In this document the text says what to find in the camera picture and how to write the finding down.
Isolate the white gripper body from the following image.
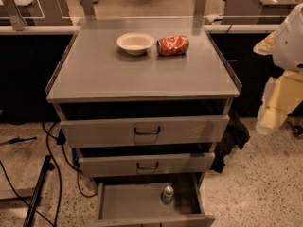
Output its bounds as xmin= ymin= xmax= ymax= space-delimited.
xmin=273 ymin=4 xmax=303 ymax=72

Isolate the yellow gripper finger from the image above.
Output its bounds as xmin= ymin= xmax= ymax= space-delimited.
xmin=253 ymin=32 xmax=276 ymax=56
xmin=256 ymin=70 xmax=303 ymax=135

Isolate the silver redbull can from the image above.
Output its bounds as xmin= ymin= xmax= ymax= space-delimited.
xmin=161 ymin=185 xmax=174 ymax=205

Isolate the crushed orange soda can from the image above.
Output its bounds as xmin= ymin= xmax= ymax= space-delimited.
xmin=156 ymin=35 xmax=189 ymax=57

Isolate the grey drawer cabinet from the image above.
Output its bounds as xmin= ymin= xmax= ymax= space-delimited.
xmin=45 ymin=16 xmax=243 ymax=227

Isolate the middle grey drawer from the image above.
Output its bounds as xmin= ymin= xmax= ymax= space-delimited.
xmin=76 ymin=144 xmax=215 ymax=177

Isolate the grey drawer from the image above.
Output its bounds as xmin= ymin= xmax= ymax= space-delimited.
xmin=54 ymin=98 xmax=234 ymax=148
xmin=85 ymin=173 xmax=215 ymax=227
xmin=76 ymin=144 xmax=215 ymax=177

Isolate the top grey drawer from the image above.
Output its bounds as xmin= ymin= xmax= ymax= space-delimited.
xmin=54 ymin=98 xmax=234 ymax=148

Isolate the bottom grey drawer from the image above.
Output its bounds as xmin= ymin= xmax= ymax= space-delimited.
xmin=85 ymin=173 xmax=215 ymax=227

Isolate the caster wheel on floor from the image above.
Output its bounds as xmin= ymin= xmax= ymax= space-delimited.
xmin=287 ymin=121 xmax=303 ymax=136

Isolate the dark cloth on cabinet side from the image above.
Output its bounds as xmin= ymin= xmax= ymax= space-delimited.
xmin=211 ymin=110 xmax=250 ymax=173

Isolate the white paper bowl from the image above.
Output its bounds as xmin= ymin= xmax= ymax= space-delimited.
xmin=116 ymin=32 xmax=154 ymax=56

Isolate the black bar on floor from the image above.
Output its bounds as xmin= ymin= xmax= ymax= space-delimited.
xmin=23 ymin=155 xmax=51 ymax=227

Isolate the black tool on floor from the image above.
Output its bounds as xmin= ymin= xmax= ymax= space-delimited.
xmin=0 ymin=136 xmax=37 ymax=146

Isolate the black floor cable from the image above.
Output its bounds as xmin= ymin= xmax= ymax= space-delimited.
xmin=0 ymin=120 xmax=98 ymax=227

